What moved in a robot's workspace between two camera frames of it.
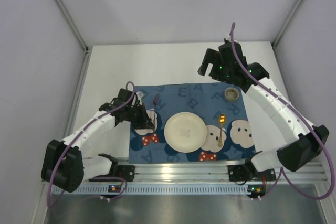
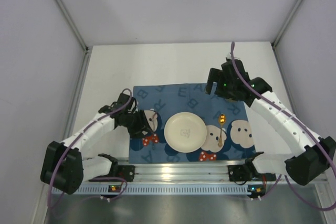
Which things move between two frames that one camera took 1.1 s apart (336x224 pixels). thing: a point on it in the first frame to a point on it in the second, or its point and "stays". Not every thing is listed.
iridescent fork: (156, 99) to (155, 115)
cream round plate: (185, 132) stays
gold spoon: (221, 119) stays
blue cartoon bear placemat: (222, 108) stays
